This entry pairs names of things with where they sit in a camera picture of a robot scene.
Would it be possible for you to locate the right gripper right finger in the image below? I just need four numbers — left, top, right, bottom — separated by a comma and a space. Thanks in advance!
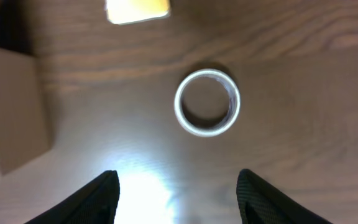
236, 169, 331, 224

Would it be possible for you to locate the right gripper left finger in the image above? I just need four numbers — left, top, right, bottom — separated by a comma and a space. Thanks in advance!
26, 170, 120, 224

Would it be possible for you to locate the white tape roll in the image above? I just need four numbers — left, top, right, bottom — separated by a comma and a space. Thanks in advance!
173, 68, 241, 138

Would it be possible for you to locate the yellow sticky note pad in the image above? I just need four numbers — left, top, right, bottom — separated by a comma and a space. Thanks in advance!
105, 0, 171, 25

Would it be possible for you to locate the open brown cardboard box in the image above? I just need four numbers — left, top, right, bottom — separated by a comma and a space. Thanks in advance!
0, 48, 51, 178

